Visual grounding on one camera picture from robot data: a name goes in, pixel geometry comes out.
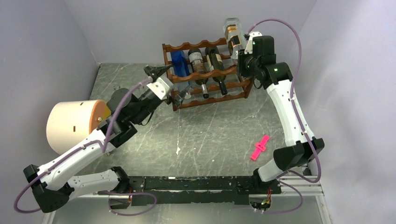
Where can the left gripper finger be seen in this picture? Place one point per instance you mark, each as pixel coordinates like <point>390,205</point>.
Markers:
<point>156,71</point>
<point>181,96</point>

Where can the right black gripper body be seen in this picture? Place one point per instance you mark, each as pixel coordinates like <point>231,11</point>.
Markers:
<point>247,64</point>

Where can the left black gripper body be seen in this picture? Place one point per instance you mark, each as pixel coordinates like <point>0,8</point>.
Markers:
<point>168,99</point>

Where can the blue square glass bottle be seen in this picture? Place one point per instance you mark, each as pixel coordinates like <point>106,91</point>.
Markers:
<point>181,69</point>

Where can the clear square liquor bottle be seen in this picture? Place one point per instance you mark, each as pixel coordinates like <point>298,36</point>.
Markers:
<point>234,37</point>

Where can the dark green wine bottle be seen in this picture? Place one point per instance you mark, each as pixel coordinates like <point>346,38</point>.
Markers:
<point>215,63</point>

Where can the labelled green wine bottle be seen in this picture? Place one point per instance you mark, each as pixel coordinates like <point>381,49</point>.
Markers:
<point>198,66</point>

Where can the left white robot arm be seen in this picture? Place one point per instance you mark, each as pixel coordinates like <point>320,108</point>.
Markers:
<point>55,183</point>

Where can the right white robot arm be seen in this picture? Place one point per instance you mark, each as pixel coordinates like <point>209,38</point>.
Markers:
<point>301,144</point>

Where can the wooden wine rack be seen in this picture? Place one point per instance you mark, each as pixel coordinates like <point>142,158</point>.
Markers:
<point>244,83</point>

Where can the pink plastic clip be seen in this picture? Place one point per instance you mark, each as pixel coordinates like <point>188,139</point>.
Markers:
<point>259,147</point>

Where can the white orange cylinder drum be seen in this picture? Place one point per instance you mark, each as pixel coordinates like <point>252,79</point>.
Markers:
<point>70,122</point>

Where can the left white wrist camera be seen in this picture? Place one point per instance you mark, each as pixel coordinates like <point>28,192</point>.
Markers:
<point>151,86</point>

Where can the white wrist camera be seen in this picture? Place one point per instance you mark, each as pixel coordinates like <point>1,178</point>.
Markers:
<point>151,86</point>
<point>250,41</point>

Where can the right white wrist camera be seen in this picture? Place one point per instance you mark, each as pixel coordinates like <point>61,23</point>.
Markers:
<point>250,41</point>

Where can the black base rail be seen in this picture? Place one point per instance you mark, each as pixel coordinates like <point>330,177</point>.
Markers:
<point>240,190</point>

